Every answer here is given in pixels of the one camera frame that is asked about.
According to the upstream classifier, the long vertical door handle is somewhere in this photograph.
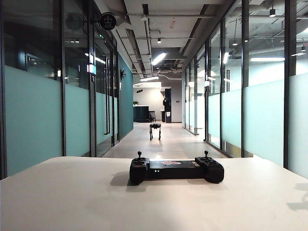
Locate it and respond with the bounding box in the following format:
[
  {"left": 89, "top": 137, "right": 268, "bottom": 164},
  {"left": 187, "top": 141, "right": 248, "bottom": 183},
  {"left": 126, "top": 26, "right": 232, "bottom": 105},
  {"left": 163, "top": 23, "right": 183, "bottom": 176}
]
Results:
[{"left": 103, "top": 56, "right": 111, "bottom": 135}]

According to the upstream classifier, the black handheld remote control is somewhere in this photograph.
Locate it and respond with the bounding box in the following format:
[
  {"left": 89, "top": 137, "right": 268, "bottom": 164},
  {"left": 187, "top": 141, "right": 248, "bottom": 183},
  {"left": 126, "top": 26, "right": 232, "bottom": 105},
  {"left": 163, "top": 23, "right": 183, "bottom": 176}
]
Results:
[{"left": 129, "top": 150, "right": 225, "bottom": 185}]

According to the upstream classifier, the dark bar counter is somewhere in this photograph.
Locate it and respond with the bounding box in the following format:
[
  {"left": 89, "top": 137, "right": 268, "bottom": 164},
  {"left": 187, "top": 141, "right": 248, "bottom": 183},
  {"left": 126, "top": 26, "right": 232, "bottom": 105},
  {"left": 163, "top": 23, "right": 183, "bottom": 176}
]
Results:
[{"left": 133, "top": 105, "right": 150, "bottom": 123}]

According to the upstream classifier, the black quadruped robot dog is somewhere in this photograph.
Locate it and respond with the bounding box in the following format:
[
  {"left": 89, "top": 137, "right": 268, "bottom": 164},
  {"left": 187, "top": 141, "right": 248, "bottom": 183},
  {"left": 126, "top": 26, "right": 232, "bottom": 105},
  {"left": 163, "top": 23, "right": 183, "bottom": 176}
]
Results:
[{"left": 149, "top": 122, "right": 162, "bottom": 141}]

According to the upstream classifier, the round black hanging sign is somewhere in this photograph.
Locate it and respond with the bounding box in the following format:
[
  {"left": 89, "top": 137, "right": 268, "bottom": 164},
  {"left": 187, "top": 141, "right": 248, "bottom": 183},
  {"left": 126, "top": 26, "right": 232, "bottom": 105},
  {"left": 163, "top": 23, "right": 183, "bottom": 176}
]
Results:
[{"left": 98, "top": 12, "right": 117, "bottom": 31}]

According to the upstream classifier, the round grey glass sign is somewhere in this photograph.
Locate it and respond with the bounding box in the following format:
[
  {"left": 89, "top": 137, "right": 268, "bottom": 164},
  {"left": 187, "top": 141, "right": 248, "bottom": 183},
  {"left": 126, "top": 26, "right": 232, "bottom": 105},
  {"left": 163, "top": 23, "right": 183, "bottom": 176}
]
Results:
[{"left": 65, "top": 12, "right": 84, "bottom": 31}]

